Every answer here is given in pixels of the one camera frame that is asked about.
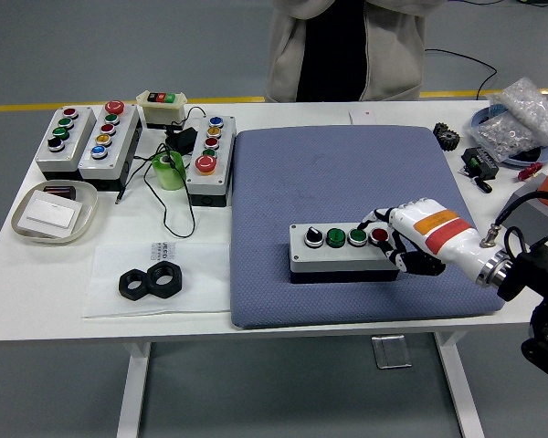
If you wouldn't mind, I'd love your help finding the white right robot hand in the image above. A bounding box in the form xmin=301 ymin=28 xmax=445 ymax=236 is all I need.
xmin=356 ymin=197 xmax=497 ymax=280

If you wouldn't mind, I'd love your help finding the grey four-button selector box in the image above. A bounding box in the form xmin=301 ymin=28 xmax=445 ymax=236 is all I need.
xmin=288 ymin=223 xmax=401 ymax=285

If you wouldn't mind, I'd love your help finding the grey five-button mushroom box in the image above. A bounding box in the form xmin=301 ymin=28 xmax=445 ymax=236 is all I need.
xmin=184 ymin=114 xmax=237 ymax=209

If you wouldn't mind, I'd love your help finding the grey six-button mushroom box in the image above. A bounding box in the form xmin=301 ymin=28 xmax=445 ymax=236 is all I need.
xmin=77 ymin=100 xmax=142 ymax=192

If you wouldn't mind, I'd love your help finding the grey four-button control box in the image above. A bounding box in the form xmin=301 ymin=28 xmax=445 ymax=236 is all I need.
xmin=34 ymin=105 xmax=97 ymax=182

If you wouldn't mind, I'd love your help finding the black terminal block module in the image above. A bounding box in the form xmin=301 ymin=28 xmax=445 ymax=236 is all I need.
xmin=459 ymin=146 xmax=501 ymax=180

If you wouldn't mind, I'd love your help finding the black metal gear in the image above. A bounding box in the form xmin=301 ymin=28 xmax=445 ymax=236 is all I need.
xmin=432 ymin=121 xmax=461 ymax=152

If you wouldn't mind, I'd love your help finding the grey block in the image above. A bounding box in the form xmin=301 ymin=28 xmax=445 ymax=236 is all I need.
xmin=501 ymin=175 xmax=548 ymax=247

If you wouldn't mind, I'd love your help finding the small red clip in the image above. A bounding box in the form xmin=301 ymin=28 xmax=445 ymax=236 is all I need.
xmin=516 ymin=162 xmax=543 ymax=182

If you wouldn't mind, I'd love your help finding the clear bag of washers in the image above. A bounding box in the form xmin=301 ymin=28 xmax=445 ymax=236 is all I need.
xmin=466 ymin=109 xmax=544 ymax=163

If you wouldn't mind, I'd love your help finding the blue-grey fabric mat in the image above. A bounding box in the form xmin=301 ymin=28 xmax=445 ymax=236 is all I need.
xmin=230 ymin=126 xmax=506 ymax=329

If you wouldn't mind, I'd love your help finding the metal floor socket plate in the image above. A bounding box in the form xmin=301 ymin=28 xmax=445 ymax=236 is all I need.
xmin=372 ymin=334 xmax=413 ymax=370

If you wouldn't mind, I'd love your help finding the bubble wrap bag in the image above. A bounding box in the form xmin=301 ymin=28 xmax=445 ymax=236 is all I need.
xmin=486 ymin=77 xmax=548 ymax=147

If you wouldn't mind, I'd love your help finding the white right table leg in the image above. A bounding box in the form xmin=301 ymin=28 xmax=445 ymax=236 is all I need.
xmin=433 ymin=330 xmax=485 ymax=438

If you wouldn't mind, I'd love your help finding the white table leg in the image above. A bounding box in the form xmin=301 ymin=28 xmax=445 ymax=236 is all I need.
xmin=116 ymin=339 xmax=153 ymax=438
xmin=433 ymin=330 xmax=485 ymax=438

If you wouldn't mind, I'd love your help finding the person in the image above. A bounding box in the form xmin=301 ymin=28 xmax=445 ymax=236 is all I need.
xmin=265 ymin=0 xmax=447 ymax=104

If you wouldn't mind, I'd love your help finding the clear printed plastic bag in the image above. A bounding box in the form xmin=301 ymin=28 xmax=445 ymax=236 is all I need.
xmin=80 ymin=241 xmax=232 ymax=319

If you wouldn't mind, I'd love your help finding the large black hex nut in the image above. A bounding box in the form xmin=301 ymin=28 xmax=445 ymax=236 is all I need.
xmin=144 ymin=259 xmax=184 ymax=298

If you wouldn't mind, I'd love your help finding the black power adapter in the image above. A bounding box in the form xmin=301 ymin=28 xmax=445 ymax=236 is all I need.
xmin=163 ymin=127 xmax=198 ymax=154

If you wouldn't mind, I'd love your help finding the green tape roll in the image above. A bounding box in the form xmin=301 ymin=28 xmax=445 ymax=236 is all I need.
xmin=151 ymin=151 xmax=186 ymax=192

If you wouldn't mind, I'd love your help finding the small black hex nut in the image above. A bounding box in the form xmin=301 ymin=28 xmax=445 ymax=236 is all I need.
xmin=117 ymin=267 xmax=153 ymax=301

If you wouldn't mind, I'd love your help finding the white left table leg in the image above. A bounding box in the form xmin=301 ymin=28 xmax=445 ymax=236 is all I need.
xmin=116 ymin=339 xmax=153 ymax=438

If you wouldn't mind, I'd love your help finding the beige shallow tray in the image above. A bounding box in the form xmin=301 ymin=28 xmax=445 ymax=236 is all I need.
xmin=10 ymin=180 xmax=100 ymax=245

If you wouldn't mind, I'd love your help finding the brown small block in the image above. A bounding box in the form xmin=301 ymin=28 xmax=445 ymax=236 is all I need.
xmin=42 ymin=183 xmax=78 ymax=202

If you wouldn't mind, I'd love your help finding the yellow floor tape line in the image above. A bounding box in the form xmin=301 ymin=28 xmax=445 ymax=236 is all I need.
xmin=0 ymin=89 xmax=548 ymax=114

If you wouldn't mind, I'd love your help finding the black floor cable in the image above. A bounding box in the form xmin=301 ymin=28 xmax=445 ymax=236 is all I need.
xmin=424 ymin=47 xmax=499 ymax=100

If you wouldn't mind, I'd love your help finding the cream three-button switch box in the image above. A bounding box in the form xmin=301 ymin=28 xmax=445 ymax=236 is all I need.
xmin=135 ymin=89 xmax=189 ymax=131

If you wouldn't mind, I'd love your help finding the thin black adapter cable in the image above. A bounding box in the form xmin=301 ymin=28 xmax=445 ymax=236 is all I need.
xmin=115 ymin=105 xmax=206 ymax=239

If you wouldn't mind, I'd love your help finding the white wall switch plate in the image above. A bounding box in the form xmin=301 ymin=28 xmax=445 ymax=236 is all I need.
xmin=16 ymin=189 xmax=84 ymax=239

